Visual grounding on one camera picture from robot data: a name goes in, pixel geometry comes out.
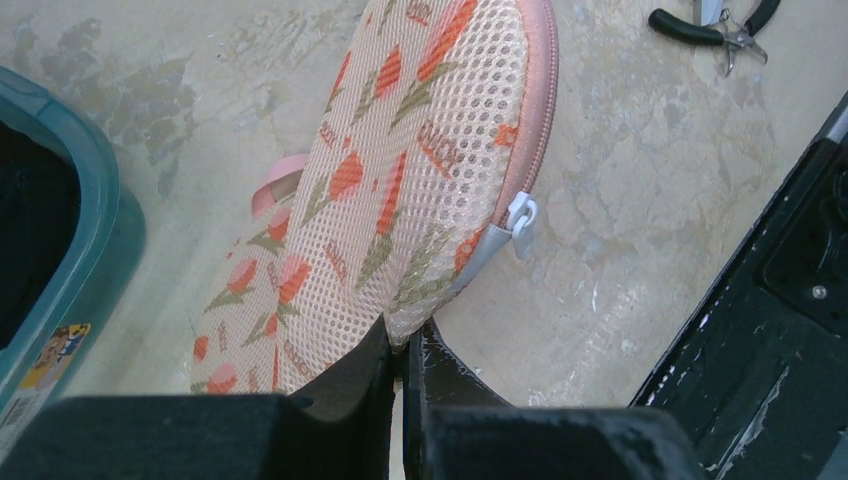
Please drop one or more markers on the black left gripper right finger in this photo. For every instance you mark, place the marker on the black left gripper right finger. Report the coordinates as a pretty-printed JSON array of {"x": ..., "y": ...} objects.
[{"x": 456, "y": 427}]

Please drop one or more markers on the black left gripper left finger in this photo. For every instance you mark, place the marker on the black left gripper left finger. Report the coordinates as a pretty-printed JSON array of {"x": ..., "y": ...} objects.
[{"x": 335, "y": 427}]

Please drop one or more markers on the black bra in basin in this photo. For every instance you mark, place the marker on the black bra in basin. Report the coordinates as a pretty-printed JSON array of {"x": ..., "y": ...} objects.
[{"x": 40, "y": 203}]

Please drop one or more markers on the teal plastic basin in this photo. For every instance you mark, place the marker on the teal plastic basin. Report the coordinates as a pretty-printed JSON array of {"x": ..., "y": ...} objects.
[{"x": 108, "y": 241}]

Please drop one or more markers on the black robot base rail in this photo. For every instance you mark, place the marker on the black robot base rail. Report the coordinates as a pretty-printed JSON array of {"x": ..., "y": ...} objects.
[{"x": 757, "y": 377}]

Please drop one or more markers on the black handled pliers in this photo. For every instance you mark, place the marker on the black handled pliers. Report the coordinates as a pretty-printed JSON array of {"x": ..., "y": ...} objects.
[{"x": 725, "y": 33}]

